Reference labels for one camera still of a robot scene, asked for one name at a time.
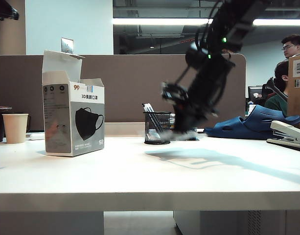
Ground black office chair headrest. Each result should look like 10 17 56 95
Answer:
261 77 288 103

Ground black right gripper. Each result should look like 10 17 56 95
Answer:
173 64 236 134

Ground grey under-desk cabinet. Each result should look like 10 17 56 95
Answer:
173 211 300 235

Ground grey white mask box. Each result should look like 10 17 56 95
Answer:
42 50 106 157

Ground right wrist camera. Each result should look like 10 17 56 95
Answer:
161 82 188 101

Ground brown cardboard box with labels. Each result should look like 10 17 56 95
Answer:
286 54 300 132

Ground metal wall plate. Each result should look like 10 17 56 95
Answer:
61 37 75 54

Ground small white flat case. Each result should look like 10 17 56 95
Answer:
25 132 46 141

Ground black computer monitor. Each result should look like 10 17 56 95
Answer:
247 86 263 107

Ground seated person in green shirt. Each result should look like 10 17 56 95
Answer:
263 60 290 117

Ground grey white stapler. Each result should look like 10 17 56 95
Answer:
266 120 300 151

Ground brown desk partition panel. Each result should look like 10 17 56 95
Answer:
0 54 246 138

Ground beige paper cup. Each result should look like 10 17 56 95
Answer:
1 113 29 144

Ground black mesh pen holder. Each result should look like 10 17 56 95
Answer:
142 112 172 145

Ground black pen with white cap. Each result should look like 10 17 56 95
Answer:
146 103 165 134
141 104 162 138

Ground person with glasses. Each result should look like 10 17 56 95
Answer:
281 34 300 60

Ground white ceiling light strip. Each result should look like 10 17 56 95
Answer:
112 18 300 26

